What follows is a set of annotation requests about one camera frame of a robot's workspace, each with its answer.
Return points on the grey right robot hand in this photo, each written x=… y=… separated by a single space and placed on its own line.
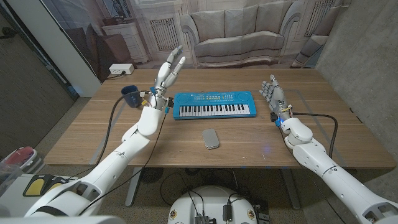
x=278 y=99

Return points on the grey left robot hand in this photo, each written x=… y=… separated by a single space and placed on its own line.
x=161 y=81

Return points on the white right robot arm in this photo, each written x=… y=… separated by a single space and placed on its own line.
x=320 y=158

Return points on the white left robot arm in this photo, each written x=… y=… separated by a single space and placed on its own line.
x=124 y=152

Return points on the dark blue mug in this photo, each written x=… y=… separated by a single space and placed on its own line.
x=129 y=91

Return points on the blue toy piano keyboard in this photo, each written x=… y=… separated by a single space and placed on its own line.
x=214 y=99

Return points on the flat grey tin can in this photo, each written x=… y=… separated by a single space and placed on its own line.
x=210 y=138

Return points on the white power strip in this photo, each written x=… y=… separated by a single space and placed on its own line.
x=121 y=68

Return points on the printed sofa room backdrop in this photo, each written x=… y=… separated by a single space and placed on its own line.
x=239 y=31

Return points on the grey metal table leg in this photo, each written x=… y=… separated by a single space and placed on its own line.
x=292 y=189
x=133 y=186

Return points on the black round floor fan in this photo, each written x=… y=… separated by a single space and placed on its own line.
x=151 y=175

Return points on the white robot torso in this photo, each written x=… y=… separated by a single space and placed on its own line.
x=211 y=202

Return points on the black power adapter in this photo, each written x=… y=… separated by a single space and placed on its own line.
x=227 y=213

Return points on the clear bin with red contents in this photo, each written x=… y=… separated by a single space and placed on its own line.
x=21 y=155

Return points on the yellow and black pedal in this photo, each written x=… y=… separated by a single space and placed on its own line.
x=34 y=186

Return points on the clear plastic container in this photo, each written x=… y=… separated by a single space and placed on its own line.
x=7 y=177

